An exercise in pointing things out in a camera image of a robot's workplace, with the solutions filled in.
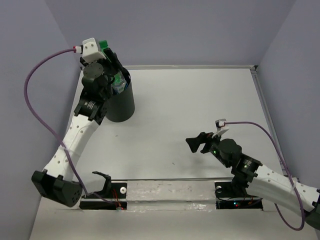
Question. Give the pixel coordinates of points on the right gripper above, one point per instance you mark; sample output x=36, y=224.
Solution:
x=194, y=142

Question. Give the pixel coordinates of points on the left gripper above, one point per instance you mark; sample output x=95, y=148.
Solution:
x=115, y=64

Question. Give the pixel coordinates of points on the green plastic bottle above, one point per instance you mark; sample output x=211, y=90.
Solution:
x=104, y=45

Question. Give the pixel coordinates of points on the clear bottle white-green label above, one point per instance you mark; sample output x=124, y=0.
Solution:
x=119, y=84

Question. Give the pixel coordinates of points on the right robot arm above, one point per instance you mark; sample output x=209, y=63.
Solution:
x=256, y=179

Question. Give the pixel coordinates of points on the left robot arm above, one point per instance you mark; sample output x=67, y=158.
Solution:
x=59, y=181

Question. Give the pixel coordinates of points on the black cylindrical bin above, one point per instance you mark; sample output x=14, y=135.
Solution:
x=121, y=107

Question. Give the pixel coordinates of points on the white foam strip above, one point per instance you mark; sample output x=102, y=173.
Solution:
x=171, y=195

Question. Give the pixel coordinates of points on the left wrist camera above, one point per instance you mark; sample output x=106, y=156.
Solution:
x=91, y=51

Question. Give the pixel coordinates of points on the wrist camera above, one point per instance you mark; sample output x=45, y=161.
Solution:
x=91, y=51
x=221, y=128

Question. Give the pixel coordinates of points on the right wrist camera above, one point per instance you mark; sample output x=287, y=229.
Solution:
x=221, y=128

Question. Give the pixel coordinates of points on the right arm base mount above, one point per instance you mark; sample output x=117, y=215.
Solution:
x=229, y=197

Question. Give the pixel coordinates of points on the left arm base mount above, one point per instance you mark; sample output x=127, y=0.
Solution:
x=106, y=194

